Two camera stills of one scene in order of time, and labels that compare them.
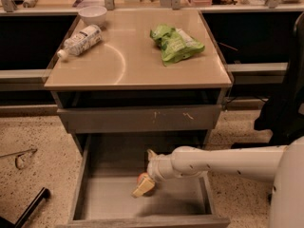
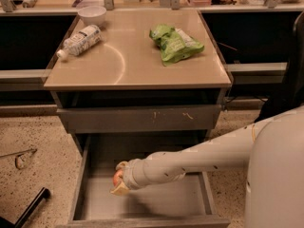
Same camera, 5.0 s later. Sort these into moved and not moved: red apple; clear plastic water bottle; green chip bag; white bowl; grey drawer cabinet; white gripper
Moved: red apple; white gripper
Not moved: grey drawer cabinet; white bowl; green chip bag; clear plastic water bottle
